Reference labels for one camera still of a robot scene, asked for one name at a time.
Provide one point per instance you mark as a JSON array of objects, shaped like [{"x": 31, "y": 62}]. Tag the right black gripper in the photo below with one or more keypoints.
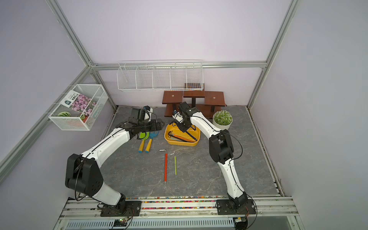
[{"x": 183, "y": 127}]

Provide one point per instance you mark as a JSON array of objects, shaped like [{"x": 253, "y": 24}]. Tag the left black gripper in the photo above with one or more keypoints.
[{"x": 154, "y": 127}]

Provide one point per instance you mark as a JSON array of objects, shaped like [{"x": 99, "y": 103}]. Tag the orange hex key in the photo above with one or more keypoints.
[{"x": 190, "y": 141}]

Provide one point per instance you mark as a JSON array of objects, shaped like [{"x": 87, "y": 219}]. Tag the thin black hex key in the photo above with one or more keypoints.
[{"x": 177, "y": 137}]

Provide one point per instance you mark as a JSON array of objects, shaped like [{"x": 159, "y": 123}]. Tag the large black hex key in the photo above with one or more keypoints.
[{"x": 191, "y": 136}]

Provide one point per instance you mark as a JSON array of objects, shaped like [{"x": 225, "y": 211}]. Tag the red hex key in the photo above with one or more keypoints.
[{"x": 165, "y": 164}]

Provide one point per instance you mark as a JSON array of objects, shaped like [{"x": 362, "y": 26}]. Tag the green hex key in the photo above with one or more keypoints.
[{"x": 175, "y": 163}]

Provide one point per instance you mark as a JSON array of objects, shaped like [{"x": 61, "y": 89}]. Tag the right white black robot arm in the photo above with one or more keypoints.
[{"x": 221, "y": 151}]

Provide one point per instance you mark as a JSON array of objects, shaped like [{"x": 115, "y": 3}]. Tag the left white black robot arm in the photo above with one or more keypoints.
[{"x": 83, "y": 172}]

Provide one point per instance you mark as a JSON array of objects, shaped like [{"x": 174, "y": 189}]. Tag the yellow plastic storage box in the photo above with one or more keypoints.
[{"x": 175, "y": 130}]

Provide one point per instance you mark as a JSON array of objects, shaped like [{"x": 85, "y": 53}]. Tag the green garden trowel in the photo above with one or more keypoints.
[{"x": 143, "y": 136}]

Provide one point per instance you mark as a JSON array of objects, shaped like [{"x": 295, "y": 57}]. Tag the blue garden hand rake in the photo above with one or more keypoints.
[{"x": 152, "y": 135}]

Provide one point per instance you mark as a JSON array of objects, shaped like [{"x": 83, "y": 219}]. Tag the brown wooden stepped stand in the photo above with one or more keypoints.
[{"x": 208, "y": 102}]

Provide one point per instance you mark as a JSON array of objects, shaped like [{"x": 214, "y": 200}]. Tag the white pot green plant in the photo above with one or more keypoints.
[{"x": 222, "y": 119}]

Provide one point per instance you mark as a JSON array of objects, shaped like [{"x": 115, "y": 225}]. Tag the flower seed packet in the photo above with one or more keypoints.
[{"x": 78, "y": 102}]

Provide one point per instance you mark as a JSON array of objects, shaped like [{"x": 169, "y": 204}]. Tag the green striped ball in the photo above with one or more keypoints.
[{"x": 64, "y": 114}]

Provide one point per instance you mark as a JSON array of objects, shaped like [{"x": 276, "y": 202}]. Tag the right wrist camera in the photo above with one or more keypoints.
[{"x": 181, "y": 113}]

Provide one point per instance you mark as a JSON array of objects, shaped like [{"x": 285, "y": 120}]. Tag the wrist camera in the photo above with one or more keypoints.
[
  {"x": 141, "y": 114},
  {"x": 181, "y": 113}
]

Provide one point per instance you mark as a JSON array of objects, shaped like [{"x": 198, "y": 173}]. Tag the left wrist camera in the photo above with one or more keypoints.
[{"x": 141, "y": 114}]

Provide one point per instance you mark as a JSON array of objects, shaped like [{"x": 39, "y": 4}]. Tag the long white wire shelf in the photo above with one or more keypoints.
[{"x": 160, "y": 75}]

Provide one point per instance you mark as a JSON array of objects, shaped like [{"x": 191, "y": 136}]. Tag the white wire side basket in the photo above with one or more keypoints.
[{"x": 77, "y": 121}]

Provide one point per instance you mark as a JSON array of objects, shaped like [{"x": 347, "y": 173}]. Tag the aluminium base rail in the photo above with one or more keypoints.
[{"x": 183, "y": 212}]

